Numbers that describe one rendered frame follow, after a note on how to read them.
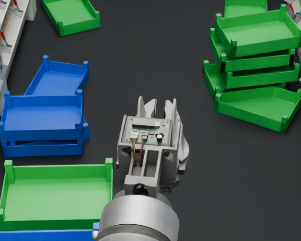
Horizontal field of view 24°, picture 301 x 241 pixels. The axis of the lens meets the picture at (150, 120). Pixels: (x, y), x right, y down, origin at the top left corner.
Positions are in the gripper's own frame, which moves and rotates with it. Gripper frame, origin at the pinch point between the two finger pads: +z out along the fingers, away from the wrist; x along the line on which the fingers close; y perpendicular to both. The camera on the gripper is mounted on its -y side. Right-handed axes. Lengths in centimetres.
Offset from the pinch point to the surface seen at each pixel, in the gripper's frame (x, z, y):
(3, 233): 41, 27, -70
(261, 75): -25, 148, -116
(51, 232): 29, 28, -70
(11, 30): 83, 164, -115
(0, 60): 77, 131, -104
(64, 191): 32, 53, -84
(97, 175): 24, 59, -83
